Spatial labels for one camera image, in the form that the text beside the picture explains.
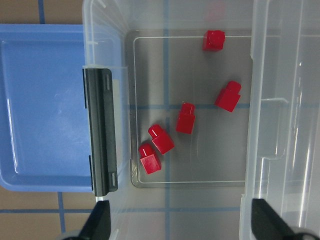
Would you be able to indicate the red block middle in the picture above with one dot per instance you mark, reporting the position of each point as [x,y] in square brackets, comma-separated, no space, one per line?
[229,96]

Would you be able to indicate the red block from tray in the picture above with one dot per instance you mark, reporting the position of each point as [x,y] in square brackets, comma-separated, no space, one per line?
[186,118]

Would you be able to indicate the clear plastic box lid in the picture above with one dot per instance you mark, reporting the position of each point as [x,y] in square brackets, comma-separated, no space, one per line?
[283,147]

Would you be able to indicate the blue plastic tray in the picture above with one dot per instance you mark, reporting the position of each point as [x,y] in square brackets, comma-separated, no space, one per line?
[44,132]

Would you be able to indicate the black box latch handle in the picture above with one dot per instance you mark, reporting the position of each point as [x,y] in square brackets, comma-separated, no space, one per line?
[99,102]

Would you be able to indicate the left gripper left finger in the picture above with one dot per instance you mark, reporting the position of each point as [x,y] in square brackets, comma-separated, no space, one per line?
[96,227]

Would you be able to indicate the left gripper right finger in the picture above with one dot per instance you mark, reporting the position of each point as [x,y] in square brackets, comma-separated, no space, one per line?
[266,224]

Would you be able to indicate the red block pair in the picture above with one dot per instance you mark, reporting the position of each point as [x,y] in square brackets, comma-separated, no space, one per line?
[161,139]
[149,159]

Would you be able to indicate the red block lower pair upper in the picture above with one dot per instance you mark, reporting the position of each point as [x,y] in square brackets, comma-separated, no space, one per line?
[161,139]

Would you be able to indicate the clear plastic storage box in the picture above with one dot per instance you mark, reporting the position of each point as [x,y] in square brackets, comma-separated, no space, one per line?
[153,49]

